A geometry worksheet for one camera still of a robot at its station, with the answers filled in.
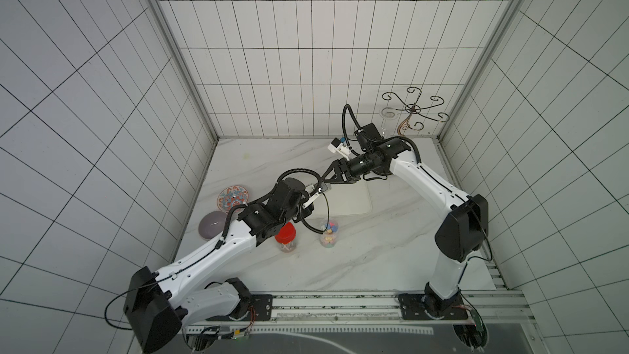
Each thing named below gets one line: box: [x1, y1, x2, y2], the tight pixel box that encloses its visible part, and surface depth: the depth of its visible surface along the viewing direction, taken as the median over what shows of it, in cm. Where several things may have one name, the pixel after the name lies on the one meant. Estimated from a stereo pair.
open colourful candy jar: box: [320, 219, 340, 249], surface depth 82 cm
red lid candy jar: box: [275, 221, 297, 254], surface depth 79 cm
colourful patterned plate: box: [217, 185, 249, 214], surface depth 97 cm
